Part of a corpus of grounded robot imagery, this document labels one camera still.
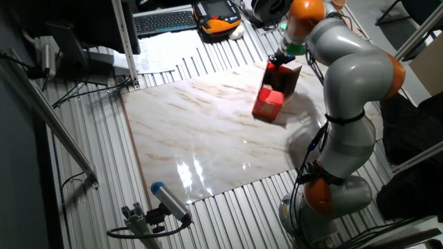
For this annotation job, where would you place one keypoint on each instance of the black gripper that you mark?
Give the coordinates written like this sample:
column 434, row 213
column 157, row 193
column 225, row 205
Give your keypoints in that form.
column 282, row 58

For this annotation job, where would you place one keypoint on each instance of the red cardboard box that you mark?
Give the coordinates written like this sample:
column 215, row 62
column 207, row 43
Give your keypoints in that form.
column 266, row 109

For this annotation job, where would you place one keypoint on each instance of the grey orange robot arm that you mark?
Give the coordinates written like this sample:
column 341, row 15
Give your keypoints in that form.
column 356, row 76

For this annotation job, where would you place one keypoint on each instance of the black filament reel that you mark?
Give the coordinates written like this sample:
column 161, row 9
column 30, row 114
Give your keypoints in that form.
column 270, row 10

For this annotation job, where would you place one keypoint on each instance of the white rounded object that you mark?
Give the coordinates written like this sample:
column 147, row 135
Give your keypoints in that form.
column 237, row 32

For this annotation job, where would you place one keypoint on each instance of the orange black teach pendant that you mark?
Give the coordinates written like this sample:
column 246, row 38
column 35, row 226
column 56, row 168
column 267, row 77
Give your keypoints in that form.
column 218, row 24

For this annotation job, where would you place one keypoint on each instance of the pink cloth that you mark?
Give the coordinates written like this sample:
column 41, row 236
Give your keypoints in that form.
column 353, row 29

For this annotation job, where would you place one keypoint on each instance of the tan cup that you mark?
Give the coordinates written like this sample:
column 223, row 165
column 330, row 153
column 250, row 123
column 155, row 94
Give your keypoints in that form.
column 339, row 3

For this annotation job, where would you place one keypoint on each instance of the marble pattern board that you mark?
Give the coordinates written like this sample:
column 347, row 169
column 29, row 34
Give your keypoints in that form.
column 194, row 138

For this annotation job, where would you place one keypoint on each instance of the white paper sheets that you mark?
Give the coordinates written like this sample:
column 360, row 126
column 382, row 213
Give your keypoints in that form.
column 162, row 52

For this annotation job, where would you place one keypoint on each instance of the black keyboard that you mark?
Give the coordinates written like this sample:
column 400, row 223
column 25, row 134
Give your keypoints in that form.
column 162, row 21

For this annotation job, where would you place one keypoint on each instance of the black chair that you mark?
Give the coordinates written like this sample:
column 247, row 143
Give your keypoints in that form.
column 418, row 8

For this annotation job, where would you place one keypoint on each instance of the beige board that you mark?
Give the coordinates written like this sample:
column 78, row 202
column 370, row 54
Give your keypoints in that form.
column 429, row 69

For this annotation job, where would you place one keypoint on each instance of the black fabric heap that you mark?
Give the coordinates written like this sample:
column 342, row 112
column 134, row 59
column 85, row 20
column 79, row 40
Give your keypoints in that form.
column 408, row 138

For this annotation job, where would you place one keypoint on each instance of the black monitor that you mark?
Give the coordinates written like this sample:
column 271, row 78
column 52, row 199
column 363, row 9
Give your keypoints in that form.
column 86, row 24

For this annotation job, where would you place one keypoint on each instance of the dark monitor stand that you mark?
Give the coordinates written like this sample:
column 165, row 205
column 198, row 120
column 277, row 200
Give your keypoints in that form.
column 69, row 45

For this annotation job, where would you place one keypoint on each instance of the dark metal bar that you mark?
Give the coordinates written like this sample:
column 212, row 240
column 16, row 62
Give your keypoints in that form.
column 405, row 238

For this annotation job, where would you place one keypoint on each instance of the long slanted aluminium profile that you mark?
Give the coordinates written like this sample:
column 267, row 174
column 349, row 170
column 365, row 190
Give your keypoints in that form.
column 52, row 117

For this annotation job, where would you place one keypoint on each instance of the aluminium profile post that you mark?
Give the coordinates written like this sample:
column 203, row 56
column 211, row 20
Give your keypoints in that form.
column 124, row 41
column 418, row 32

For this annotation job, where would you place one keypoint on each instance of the aluminium profile rail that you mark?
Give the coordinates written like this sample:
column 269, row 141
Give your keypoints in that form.
column 418, row 157

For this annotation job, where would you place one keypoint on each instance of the silver camera with blue cap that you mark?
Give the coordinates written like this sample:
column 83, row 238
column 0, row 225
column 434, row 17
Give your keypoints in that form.
column 169, row 200

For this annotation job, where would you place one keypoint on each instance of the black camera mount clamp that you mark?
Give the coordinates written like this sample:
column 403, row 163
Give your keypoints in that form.
column 155, row 218

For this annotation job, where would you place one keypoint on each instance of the short aluminium mount post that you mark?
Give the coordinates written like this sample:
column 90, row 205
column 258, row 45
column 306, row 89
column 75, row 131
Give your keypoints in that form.
column 138, row 224

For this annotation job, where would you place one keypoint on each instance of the small silver camera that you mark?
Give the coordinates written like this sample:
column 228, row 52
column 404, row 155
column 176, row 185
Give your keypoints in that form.
column 48, row 58

